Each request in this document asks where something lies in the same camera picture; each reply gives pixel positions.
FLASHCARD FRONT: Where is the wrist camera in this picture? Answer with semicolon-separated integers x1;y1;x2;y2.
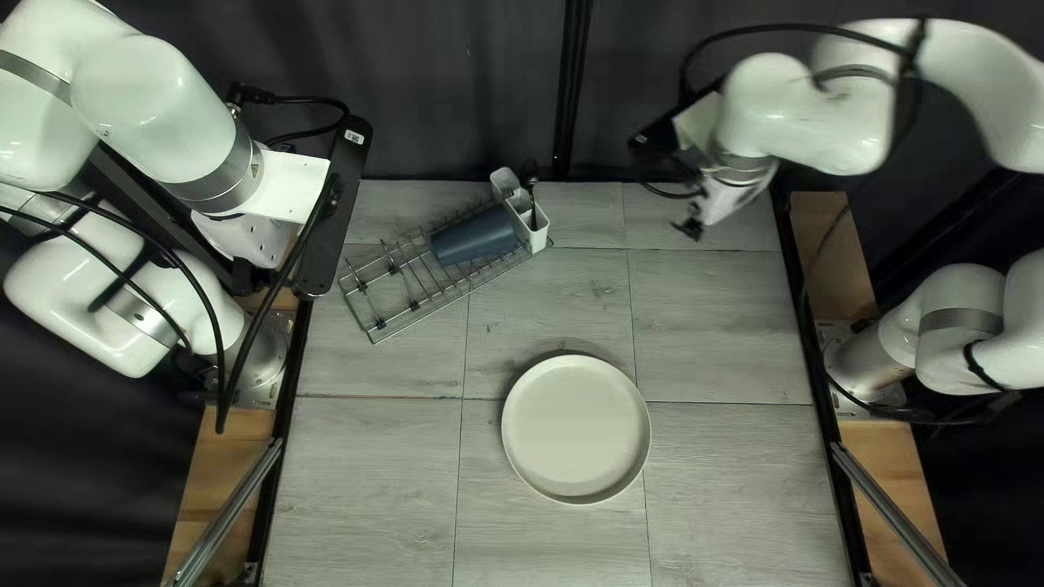
291;116;375;300
626;88;729;179

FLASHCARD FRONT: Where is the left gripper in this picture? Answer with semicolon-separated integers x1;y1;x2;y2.
191;151;332;271

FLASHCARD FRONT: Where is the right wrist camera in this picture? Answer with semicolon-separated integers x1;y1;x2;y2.
626;88;729;179

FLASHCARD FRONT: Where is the pale plate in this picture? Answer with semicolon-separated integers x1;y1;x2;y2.
499;352;653;505

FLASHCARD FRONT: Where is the wire dish rack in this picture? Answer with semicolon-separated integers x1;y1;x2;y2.
337;214;556;346

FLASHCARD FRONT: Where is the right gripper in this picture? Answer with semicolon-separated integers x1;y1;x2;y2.
672;165;776;243

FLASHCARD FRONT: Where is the black cable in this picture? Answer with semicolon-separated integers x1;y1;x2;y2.
801;204;1021;428
635;174;704;202
679;22;928;92
227;82;353;149
0;189;339;435

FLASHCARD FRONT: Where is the white cutlery holder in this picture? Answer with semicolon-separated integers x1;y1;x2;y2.
488;166;552;256

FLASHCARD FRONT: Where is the dark blue cup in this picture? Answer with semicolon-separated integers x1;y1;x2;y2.
427;203;524;269

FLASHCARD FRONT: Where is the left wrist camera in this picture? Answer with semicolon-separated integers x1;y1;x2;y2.
291;116;375;300

